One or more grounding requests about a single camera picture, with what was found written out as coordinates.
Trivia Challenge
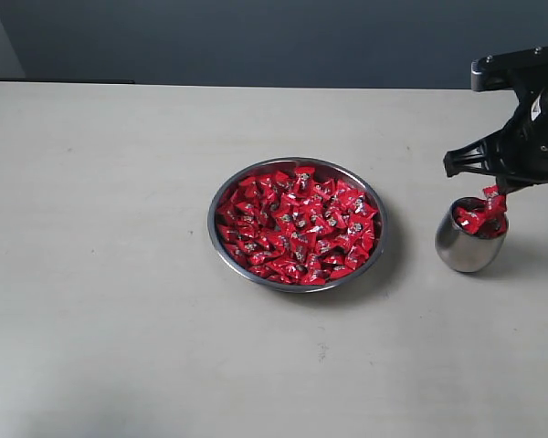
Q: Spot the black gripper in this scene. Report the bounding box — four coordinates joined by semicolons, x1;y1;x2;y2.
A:
443;88;548;195

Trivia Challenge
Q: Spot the red foil snack packet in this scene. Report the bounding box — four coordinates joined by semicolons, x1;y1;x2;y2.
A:
483;185;507;220

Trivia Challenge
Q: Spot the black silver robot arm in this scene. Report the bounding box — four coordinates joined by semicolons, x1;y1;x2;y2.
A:
443;47;548;193

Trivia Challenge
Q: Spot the steel cup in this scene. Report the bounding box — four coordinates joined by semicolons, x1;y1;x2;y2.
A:
435;197;509;274

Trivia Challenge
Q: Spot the pile of red candies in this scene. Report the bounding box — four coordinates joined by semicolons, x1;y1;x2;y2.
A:
216;165;379;287

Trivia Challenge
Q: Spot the round steel plate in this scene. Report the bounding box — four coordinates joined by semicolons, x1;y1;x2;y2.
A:
206;156;389;295

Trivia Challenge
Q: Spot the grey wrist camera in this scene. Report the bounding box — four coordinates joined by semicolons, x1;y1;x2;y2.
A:
470;47;548;92

